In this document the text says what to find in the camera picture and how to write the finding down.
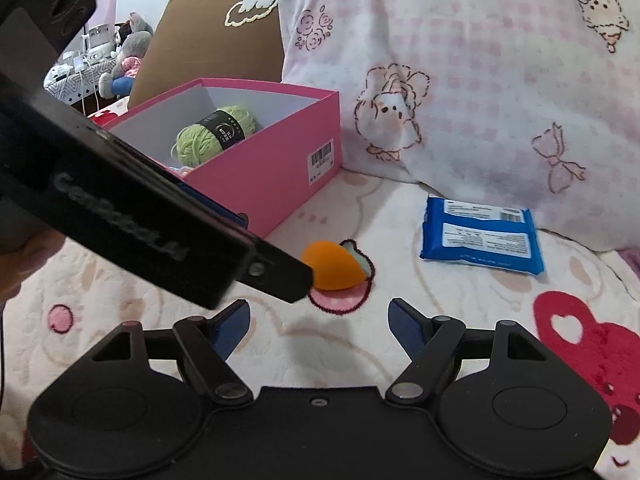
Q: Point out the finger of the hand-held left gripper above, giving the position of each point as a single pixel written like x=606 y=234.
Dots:
x=220 y=212
x=280 y=272

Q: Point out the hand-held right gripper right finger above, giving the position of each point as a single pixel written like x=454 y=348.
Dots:
x=406 y=327

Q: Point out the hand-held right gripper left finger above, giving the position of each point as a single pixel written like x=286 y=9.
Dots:
x=230 y=327

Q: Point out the orange makeup sponge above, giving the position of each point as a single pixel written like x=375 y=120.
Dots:
x=330 y=267

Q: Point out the pink cardboard box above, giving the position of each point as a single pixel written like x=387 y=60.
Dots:
x=280 y=170

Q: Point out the green yarn ball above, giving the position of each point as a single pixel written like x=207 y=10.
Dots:
x=205 y=135

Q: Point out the person's left hand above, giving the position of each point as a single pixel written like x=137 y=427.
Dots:
x=25 y=267

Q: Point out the blue wet wipes packet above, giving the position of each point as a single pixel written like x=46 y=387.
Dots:
x=480 y=235

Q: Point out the grey plush toy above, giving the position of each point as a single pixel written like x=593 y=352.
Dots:
x=130 y=55

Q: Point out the black white plush toy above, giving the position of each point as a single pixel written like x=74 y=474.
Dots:
x=122 y=35

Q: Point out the brown pillow with cloud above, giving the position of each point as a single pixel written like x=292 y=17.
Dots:
x=200 y=40

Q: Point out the purple cloth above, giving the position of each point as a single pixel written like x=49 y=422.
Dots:
x=631 y=260

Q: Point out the pink plaid pillow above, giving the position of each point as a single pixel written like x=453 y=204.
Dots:
x=475 y=60

